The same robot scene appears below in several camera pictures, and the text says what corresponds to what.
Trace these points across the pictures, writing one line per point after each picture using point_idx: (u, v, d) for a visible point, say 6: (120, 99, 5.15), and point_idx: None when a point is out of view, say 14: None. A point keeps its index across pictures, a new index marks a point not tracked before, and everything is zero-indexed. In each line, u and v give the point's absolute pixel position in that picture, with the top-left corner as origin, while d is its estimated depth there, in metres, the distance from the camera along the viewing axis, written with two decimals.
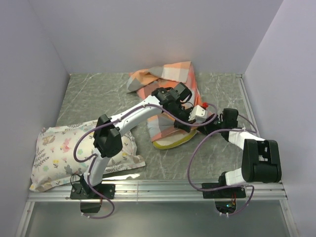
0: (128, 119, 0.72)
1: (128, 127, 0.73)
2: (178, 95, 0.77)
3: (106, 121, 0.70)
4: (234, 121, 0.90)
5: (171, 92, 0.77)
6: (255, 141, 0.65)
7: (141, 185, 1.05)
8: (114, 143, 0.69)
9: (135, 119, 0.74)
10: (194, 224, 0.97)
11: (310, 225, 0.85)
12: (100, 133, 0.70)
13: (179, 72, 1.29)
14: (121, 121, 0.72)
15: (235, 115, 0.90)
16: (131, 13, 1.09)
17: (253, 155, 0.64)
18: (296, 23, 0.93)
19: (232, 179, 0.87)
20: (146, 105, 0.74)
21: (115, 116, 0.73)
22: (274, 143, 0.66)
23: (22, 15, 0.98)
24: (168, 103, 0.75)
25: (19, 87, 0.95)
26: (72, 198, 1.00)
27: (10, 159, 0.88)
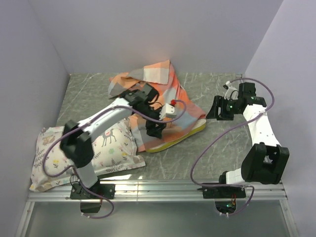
0: (98, 122, 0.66)
1: (98, 131, 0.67)
2: (145, 95, 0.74)
3: (73, 126, 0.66)
4: (252, 93, 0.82)
5: (139, 92, 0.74)
6: (264, 149, 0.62)
7: (142, 184, 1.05)
8: (86, 148, 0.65)
9: (105, 123, 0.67)
10: (194, 224, 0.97)
11: (310, 225, 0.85)
12: (68, 140, 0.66)
13: (160, 73, 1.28)
14: (90, 125, 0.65)
15: (252, 87, 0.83)
16: (132, 13, 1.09)
17: (256, 163, 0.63)
18: (296, 23, 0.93)
19: (232, 178, 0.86)
20: (115, 107, 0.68)
21: (83, 121, 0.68)
22: (288, 155, 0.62)
23: (22, 15, 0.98)
24: (137, 103, 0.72)
25: (19, 87, 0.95)
26: (72, 198, 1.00)
27: (10, 159, 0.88)
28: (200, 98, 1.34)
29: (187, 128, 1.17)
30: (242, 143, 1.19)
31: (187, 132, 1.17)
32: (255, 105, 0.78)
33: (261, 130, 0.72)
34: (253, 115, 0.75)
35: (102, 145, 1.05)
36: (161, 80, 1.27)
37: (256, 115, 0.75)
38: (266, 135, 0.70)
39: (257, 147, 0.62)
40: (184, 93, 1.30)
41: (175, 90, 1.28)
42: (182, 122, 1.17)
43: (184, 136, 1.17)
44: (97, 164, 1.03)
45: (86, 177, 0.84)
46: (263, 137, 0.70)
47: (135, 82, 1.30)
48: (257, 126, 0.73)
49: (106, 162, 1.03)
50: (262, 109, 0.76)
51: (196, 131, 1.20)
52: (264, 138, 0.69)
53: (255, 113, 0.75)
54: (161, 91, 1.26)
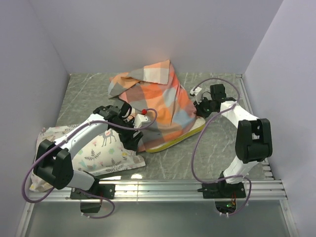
0: (75, 138, 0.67)
1: (76, 147, 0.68)
2: (119, 110, 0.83)
3: (49, 146, 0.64)
4: (222, 93, 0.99)
5: (112, 108, 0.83)
6: (249, 123, 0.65)
7: (142, 184, 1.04)
8: (65, 166, 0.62)
9: (83, 138, 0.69)
10: (194, 224, 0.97)
11: (310, 226, 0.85)
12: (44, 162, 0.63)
13: (160, 73, 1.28)
14: (67, 142, 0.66)
15: (221, 88, 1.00)
16: (132, 13, 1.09)
17: (246, 137, 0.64)
18: (296, 23, 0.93)
19: (229, 171, 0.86)
20: (91, 122, 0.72)
21: (59, 139, 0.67)
22: (269, 123, 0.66)
23: (22, 15, 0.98)
24: (111, 117, 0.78)
25: (19, 87, 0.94)
26: (72, 198, 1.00)
27: (10, 160, 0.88)
28: None
29: (187, 128, 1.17)
30: None
31: (187, 132, 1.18)
32: (226, 101, 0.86)
33: (240, 112, 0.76)
34: (228, 106, 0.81)
35: (102, 145, 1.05)
36: (161, 80, 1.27)
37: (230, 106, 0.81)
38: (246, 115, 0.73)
39: (243, 122, 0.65)
40: (183, 92, 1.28)
41: (175, 89, 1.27)
42: (182, 122, 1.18)
43: (184, 136, 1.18)
44: (97, 164, 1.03)
45: (79, 183, 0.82)
46: (244, 117, 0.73)
47: (135, 82, 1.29)
48: (235, 112, 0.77)
49: (106, 162, 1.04)
50: (233, 101, 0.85)
51: (196, 132, 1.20)
52: (245, 117, 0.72)
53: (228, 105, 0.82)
54: (161, 91, 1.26)
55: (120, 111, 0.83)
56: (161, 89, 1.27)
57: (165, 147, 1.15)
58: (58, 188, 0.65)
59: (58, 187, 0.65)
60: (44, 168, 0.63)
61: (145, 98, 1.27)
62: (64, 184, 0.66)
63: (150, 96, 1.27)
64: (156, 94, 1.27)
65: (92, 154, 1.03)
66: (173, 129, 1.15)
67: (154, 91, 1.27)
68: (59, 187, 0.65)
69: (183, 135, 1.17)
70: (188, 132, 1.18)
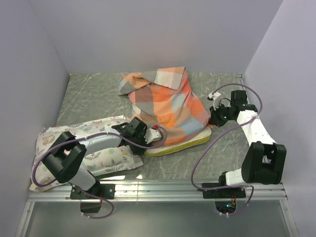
0: (93, 139, 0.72)
1: (90, 148, 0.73)
2: (133, 130, 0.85)
3: (68, 137, 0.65)
4: (243, 99, 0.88)
5: (128, 126, 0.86)
6: (262, 147, 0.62)
7: (142, 184, 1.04)
8: (77, 162, 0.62)
9: (98, 143, 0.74)
10: (193, 224, 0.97)
11: (310, 226, 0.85)
12: (57, 152, 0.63)
13: (173, 77, 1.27)
14: (86, 140, 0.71)
15: (244, 94, 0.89)
16: (132, 13, 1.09)
17: (256, 161, 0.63)
18: (296, 24, 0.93)
19: (232, 178, 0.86)
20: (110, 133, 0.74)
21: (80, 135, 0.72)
22: (285, 151, 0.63)
23: (22, 16, 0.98)
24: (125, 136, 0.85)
25: (19, 87, 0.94)
26: (72, 198, 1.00)
27: (10, 160, 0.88)
28: (200, 98, 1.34)
29: (193, 136, 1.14)
30: (242, 143, 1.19)
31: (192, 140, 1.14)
32: (247, 111, 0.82)
33: (256, 130, 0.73)
34: (247, 119, 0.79)
35: None
36: (172, 85, 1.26)
37: (250, 118, 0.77)
38: (262, 135, 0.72)
39: (255, 146, 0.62)
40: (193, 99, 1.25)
41: (185, 96, 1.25)
42: (187, 128, 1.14)
43: (189, 144, 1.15)
44: (97, 164, 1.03)
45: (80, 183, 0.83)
46: (258, 136, 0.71)
47: (146, 83, 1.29)
48: (253, 127, 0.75)
49: (106, 162, 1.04)
50: (254, 113, 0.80)
51: (199, 142, 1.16)
52: (259, 137, 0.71)
53: (248, 117, 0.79)
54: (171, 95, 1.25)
55: (134, 130, 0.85)
56: (171, 93, 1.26)
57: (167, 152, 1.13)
58: (61, 181, 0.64)
59: (62, 181, 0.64)
60: (55, 158, 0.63)
61: (153, 100, 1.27)
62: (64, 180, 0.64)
63: (159, 98, 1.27)
64: (165, 98, 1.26)
65: (92, 154, 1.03)
66: (177, 135, 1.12)
67: (164, 94, 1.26)
68: (63, 180, 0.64)
69: (188, 143, 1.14)
70: (193, 140, 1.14)
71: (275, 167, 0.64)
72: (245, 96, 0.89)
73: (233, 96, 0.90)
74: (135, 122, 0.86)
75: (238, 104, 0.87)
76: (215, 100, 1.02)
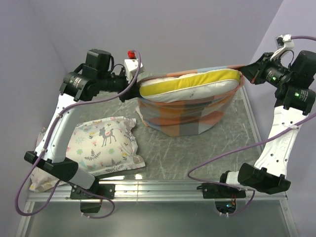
0: (53, 142, 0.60)
1: (60, 150, 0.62)
2: (95, 69, 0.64)
3: (32, 158, 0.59)
4: (308, 78, 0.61)
5: (87, 67, 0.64)
6: (262, 177, 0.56)
7: (142, 184, 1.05)
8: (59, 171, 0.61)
9: (61, 139, 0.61)
10: (194, 224, 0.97)
11: (310, 225, 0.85)
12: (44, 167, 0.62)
13: None
14: (48, 151, 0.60)
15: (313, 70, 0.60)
16: (132, 13, 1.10)
17: (249, 181, 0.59)
18: (294, 24, 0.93)
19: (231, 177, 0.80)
20: (61, 114, 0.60)
21: (38, 147, 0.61)
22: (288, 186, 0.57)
23: (22, 15, 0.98)
24: (87, 85, 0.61)
25: (19, 87, 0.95)
26: (72, 198, 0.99)
27: (10, 159, 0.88)
28: None
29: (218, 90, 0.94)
30: (242, 143, 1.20)
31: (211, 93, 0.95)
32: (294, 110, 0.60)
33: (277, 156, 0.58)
34: (279, 124, 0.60)
35: (102, 146, 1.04)
36: None
37: (285, 128, 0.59)
38: (276, 160, 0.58)
39: (255, 173, 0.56)
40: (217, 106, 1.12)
41: None
42: None
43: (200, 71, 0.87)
44: (97, 164, 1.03)
45: (82, 182, 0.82)
46: (271, 162, 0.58)
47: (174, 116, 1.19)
48: (275, 147, 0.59)
49: (106, 162, 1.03)
50: (300, 118, 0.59)
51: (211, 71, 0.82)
52: (272, 162, 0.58)
53: (283, 125, 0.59)
54: None
55: (96, 69, 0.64)
56: None
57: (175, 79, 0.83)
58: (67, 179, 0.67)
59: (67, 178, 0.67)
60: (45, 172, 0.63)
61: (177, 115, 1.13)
62: (70, 177, 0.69)
63: None
64: None
65: (92, 154, 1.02)
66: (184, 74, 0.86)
67: None
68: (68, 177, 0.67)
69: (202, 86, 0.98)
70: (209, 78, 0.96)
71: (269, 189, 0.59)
72: (312, 74, 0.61)
73: (298, 66, 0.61)
74: (88, 59, 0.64)
75: (290, 88, 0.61)
76: (281, 50, 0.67)
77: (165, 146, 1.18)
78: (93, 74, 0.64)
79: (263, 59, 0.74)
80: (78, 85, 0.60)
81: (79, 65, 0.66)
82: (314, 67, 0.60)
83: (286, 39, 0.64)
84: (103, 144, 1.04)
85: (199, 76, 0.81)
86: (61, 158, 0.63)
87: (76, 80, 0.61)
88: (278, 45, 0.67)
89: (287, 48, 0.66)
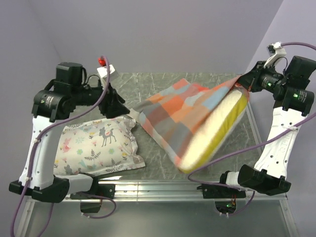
0: (37, 169, 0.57)
1: (47, 174, 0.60)
2: (65, 84, 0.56)
3: (18, 188, 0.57)
4: (303, 79, 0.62)
5: (57, 83, 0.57)
6: (261, 179, 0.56)
7: (142, 184, 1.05)
8: (50, 193, 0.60)
9: (45, 163, 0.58)
10: (193, 224, 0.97)
11: (310, 225, 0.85)
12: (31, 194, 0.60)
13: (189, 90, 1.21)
14: (34, 178, 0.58)
15: (308, 71, 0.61)
16: (132, 13, 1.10)
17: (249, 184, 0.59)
18: (295, 23, 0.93)
19: (231, 179, 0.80)
20: (39, 138, 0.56)
21: (22, 176, 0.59)
22: (288, 188, 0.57)
23: (22, 15, 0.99)
24: (59, 104, 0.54)
25: (19, 86, 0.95)
26: (72, 198, 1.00)
27: (10, 159, 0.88)
28: None
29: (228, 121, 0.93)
30: (242, 143, 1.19)
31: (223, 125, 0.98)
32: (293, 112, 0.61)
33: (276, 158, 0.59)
34: (278, 126, 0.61)
35: (102, 146, 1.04)
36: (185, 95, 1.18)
37: (284, 129, 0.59)
38: (276, 161, 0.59)
39: (256, 174, 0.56)
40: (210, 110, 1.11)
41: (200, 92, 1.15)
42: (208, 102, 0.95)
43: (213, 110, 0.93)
44: (97, 164, 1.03)
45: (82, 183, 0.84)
46: (271, 163, 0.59)
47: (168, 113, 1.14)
48: (274, 148, 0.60)
49: (106, 162, 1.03)
50: (299, 118, 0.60)
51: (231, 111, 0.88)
52: (272, 165, 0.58)
53: (283, 126, 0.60)
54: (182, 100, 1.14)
55: (67, 83, 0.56)
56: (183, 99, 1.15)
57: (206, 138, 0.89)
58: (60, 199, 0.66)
59: (60, 199, 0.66)
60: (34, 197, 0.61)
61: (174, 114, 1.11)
62: (63, 195, 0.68)
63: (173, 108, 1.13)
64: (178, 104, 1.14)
65: (92, 154, 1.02)
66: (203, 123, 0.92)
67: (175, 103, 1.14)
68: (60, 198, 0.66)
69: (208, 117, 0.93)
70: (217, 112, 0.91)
71: (268, 190, 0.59)
72: (307, 75, 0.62)
73: (294, 68, 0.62)
74: (58, 74, 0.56)
75: (290, 89, 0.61)
76: (273, 57, 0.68)
77: None
78: (65, 89, 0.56)
79: (257, 66, 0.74)
80: (51, 103, 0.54)
81: (50, 83, 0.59)
82: (309, 68, 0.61)
83: (276, 46, 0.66)
84: (103, 144, 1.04)
85: (224, 125, 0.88)
86: (51, 180, 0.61)
87: (47, 98, 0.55)
88: (269, 52, 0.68)
89: (279, 55, 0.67)
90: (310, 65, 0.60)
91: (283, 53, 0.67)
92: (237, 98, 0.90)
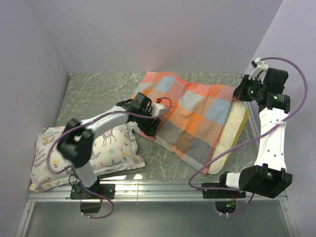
0: (99, 122, 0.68)
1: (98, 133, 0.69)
2: (138, 104, 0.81)
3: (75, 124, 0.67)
4: (280, 86, 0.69)
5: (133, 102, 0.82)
6: (265, 174, 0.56)
7: (142, 184, 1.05)
8: (85, 149, 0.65)
9: (105, 125, 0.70)
10: (194, 224, 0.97)
11: (311, 225, 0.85)
12: (68, 140, 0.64)
13: (173, 87, 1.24)
14: (92, 125, 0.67)
15: (284, 79, 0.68)
16: (131, 13, 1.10)
17: (254, 181, 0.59)
18: (296, 23, 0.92)
19: (231, 179, 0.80)
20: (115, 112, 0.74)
21: (85, 120, 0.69)
22: (290, 180, 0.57)
23: (22, 15, 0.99)
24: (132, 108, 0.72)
25: (19, 86, 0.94)
26: (72, 198, 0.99)
27: (10, 160, 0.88)
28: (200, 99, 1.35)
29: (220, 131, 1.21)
30: (242, 143, 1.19)
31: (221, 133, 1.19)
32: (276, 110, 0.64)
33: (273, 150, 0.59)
34: (267, 124, 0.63)
35: (102, 146, 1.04)
36: (176, 94, 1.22)
37: (273, 125, 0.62)
38: (274, 154, 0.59)
39: (258, 169, 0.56)
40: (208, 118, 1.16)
41: (190, 92, 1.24)
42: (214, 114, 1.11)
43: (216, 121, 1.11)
44: (97, 164, 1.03)
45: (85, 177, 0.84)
46: (270, 157, 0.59)
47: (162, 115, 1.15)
48: (269, 142, 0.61)
49: (106, 162, 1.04)
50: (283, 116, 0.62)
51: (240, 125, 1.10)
52: (272, 159, 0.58)
53: (271, 122, 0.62)
54: (176, 101, 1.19)
55: (139, 105, 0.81)
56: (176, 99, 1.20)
57: (225, 147, 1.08)
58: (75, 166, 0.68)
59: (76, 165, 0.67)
60: (67, 144, 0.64)
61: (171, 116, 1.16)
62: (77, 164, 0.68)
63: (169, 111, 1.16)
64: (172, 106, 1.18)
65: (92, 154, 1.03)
66: (218, 135, 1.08)
67: (169, 104, 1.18)
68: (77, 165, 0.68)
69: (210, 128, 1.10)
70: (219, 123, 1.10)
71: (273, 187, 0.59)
72: (283, 82, 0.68)
73: (269, 77, 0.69)
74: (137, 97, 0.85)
75: (268, 94, 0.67)
76: (255, 70, 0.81)
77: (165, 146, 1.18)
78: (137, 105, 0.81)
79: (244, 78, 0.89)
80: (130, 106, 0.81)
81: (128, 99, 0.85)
82: (283, 76, 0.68)
83: (257, 60, 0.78)
84: (103, 144, 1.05)
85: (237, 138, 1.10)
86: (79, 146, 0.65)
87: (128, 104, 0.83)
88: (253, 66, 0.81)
89: (261, 68, 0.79)
90: (284, 74, 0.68)
91: (265, 67, 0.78)
92: (245, 110, 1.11)
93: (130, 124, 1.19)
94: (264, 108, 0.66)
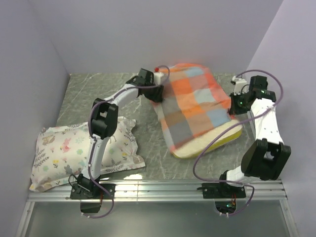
0: (119, 98, 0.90)
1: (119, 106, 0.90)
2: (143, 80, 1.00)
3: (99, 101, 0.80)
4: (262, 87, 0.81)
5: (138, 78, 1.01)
6: (266, 145, 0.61)
7: (142, 184, 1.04)
8: (112, 119, 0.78)
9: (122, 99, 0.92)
10: (194, 224, 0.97)
11: (311, 226, 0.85)
12: (97, 116, 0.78)
13: (196, 78, 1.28)
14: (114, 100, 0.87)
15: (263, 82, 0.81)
16: (132, 13, 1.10)
17: (256, 158, 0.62)
18: (296, 23, 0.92)
19: (231, 176, 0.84)
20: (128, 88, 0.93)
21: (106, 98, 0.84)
22: (289, 152, 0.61)
23: (22, 15, 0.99)
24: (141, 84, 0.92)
25: (19, 86, 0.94)
26: (72, 198, 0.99)
27: (10, 159, 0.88)
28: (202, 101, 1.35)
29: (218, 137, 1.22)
30: (242, 143, 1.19)
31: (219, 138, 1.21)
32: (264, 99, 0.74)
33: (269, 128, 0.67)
34: (260, 110, 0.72)
35: None
36: (195, 85, 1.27)
37: (264, 109, 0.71)
38: (270, 132, 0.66)
39: (258, 142, 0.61)
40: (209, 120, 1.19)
41: (209, 90, 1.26)
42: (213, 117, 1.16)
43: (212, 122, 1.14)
44: None
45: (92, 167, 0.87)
46: (267, 133, 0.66)
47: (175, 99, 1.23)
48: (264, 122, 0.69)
49: (106, 162, 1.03)
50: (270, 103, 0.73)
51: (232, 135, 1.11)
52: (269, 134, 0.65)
53: (262, 108, 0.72)
54: (192, 89, 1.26)
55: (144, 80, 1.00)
56: (193, 88, 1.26)
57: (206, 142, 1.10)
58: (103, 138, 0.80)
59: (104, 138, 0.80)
60: (97, 119, 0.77)
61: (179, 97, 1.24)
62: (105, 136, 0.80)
63: (181, 92, 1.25)
64: (186, 91, 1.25)
65: None
66: (203, 131, 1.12)
67: (185, 88, 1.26)
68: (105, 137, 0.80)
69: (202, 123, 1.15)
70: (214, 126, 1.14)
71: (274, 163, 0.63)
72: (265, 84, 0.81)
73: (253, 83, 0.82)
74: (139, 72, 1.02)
75: (256, 89, 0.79)
76: None
77: (165, 146, 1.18)
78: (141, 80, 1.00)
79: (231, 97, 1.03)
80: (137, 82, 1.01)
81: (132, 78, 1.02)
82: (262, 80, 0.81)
83: None
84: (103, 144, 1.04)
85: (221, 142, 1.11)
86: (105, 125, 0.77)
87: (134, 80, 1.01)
88: None
89: None
90: (263, 79, 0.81)
91: None
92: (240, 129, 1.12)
93: (130, 124, 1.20)
94: (255, 100, 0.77)
